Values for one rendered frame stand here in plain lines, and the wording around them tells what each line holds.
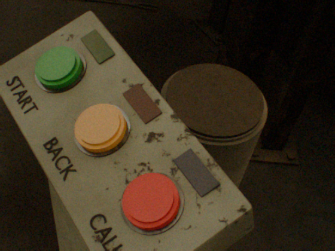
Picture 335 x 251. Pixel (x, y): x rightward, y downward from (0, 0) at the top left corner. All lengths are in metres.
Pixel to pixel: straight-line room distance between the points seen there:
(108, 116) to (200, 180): 0.09
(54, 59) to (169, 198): 0.16
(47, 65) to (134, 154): 0.11
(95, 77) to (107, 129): 0.06
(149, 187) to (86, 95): 0.11
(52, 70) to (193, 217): 0.17
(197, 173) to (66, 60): 0.15
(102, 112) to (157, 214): 0.10
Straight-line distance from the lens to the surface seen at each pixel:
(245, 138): 0.50
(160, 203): 0.33
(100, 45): 0.42
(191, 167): 0.34
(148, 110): 0.37
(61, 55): 0.42
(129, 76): 0.39
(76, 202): 0.36
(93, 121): 0.37
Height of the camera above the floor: 0.89
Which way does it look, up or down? 51 degrees down
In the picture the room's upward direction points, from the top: 9 degrees clockwise
